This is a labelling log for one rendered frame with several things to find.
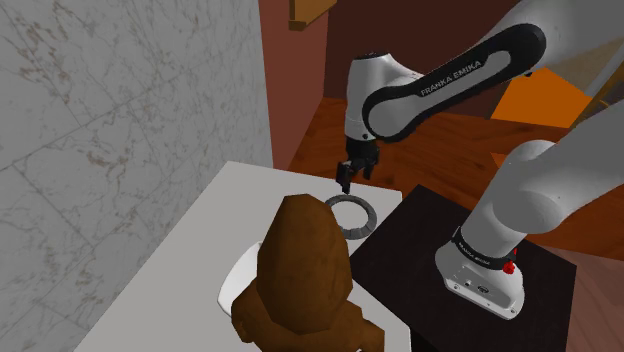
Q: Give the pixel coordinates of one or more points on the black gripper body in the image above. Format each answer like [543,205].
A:
[363,150]

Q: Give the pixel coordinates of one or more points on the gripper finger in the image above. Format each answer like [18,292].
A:
[369,168]
[344,176]

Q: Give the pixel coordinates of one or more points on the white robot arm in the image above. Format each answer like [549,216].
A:
[516,195]

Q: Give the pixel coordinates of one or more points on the brown figure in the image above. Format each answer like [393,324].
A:
[304,273]

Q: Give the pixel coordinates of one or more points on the black robot stand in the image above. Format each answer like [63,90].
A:
[404,287]

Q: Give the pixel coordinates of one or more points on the white plate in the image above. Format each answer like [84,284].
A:
[239,282]

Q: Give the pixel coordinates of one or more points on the white table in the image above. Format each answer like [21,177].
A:
[195,253]

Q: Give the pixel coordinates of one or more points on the orange box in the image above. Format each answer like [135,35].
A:
[541,100]

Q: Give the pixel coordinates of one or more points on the wooden wall shelf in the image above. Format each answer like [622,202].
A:
[307,12]

